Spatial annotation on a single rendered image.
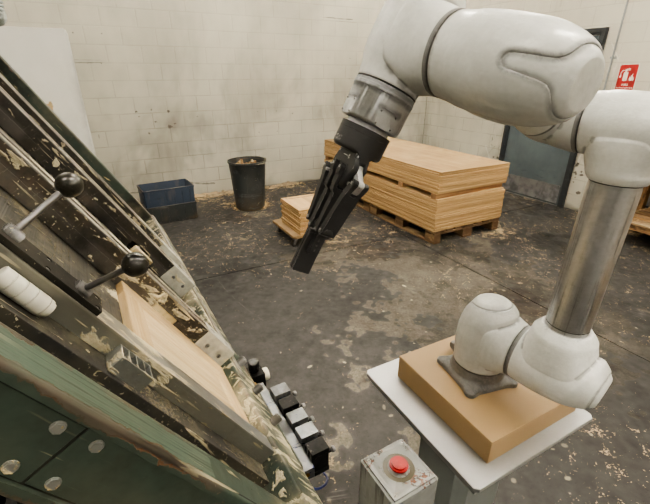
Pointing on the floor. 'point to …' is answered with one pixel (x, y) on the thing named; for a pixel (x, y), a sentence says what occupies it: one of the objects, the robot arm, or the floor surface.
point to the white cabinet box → (46, 71)
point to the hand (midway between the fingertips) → (308, 250)
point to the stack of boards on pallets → (432, 188)
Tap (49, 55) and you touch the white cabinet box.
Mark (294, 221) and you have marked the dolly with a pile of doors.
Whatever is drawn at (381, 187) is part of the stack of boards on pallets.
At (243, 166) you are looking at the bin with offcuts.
